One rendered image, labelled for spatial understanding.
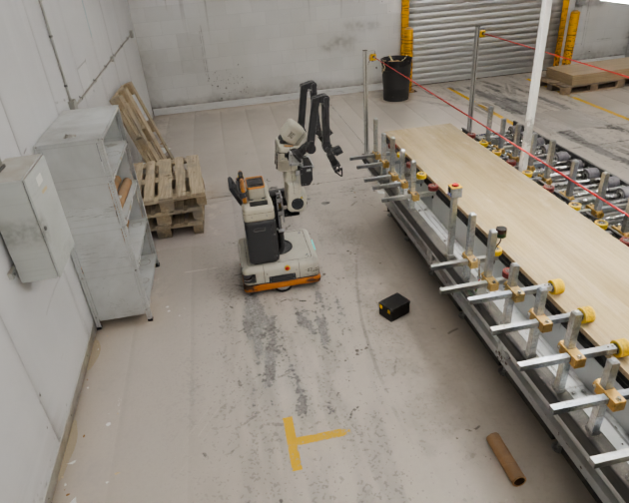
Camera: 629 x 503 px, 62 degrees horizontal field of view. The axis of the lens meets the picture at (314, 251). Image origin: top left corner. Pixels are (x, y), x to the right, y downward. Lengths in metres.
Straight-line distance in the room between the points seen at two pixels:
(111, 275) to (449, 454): 2.74
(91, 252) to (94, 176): 0.62
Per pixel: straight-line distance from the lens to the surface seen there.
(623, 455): 2.28
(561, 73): 10.63
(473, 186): 4.22
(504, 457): 3.29
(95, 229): 4.15
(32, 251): 3.25
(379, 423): 3.44
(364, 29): 10.48
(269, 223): 4.23
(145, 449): 3.57
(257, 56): 10.18
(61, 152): 3.95
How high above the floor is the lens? 2.60
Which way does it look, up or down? 31 degrees down
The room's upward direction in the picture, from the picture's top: 4 degrees counter-clockwise
